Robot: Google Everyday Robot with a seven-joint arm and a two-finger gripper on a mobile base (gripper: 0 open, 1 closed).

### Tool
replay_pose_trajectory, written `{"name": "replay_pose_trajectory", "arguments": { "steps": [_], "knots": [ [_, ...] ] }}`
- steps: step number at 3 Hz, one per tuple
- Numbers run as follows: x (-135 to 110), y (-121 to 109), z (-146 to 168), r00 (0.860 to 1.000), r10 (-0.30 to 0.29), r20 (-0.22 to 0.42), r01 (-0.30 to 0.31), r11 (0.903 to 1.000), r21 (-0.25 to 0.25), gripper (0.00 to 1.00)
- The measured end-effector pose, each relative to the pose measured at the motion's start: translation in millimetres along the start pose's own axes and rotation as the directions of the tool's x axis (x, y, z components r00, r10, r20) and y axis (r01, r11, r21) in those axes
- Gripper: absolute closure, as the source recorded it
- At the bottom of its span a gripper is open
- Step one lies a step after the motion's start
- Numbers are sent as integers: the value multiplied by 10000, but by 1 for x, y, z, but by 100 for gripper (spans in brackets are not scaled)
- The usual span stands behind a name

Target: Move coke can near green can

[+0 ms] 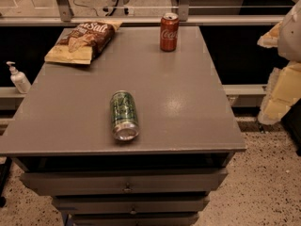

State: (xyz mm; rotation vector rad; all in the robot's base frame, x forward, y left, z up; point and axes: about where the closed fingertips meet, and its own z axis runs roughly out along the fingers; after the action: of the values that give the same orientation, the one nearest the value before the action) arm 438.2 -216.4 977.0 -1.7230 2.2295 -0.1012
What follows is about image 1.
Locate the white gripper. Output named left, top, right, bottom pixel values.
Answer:
left=257, top=0, right=301, bottom=125

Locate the red coke can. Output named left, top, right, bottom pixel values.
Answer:
left=160, top=12, right=180, bottom=52

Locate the green soda can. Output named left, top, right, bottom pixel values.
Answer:
left=110, top=90, right=139, bottom=141

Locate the top drawer knob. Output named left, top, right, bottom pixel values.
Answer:
left=122, top=183, right=133, bottom=193

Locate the drawer knob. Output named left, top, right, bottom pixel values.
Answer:
left=122, top=183, right=133, bottom=193
left=130, top=207, right=137, bottom=215

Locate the brown chip bag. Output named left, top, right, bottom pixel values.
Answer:
left=44, top=20, right=122, bottom=65

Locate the grey drawer cabinet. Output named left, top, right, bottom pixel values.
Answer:
left=0, top=26, right=246, bottom=226

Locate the white pump bottle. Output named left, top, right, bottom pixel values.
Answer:
left=7, top=61, right=31, bottom=94

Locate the black cable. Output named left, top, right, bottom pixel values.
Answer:
left=66, top=0, right=122, bottom=17

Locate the metal railing frame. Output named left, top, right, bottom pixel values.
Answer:
left=0, top=0, right=298, bottom=26

